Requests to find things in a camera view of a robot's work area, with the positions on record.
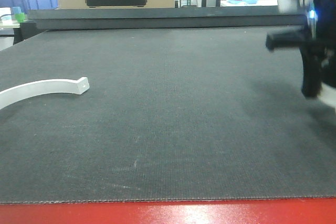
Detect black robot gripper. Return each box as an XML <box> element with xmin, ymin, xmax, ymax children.
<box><xmin>266</xmin><ymin>0</ymin><xmax>335</xmax><ymax>99</ymax></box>

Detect large white PVC clamp left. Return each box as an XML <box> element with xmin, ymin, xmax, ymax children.
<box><xmin>1</xmin><ymin>77</ymin><xmax>90</xmax><ymax>109</ymax></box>

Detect blue tray with red cube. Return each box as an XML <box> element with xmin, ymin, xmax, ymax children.
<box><xmin>226</xmin><ymin>0</ymin><xmax>258</xmax><ymax>5</ymax></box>

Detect dark grey table mat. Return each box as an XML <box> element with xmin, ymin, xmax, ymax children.
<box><xmin>1</xmin><ymin>27</ymin><xmax>335</xmax><ymax>204</ymax></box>

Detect dark grey stacked boards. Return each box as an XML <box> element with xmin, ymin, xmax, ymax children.
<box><xmin>28</xmin><ymin>6</ymin><xmax>306</xmax><ymax>30</ymax></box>

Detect green small block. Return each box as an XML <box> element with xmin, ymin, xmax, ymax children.
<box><xmin>14</xmin><ymin>13</ymin><xmax>26</xmax><ymax>23</ymax></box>

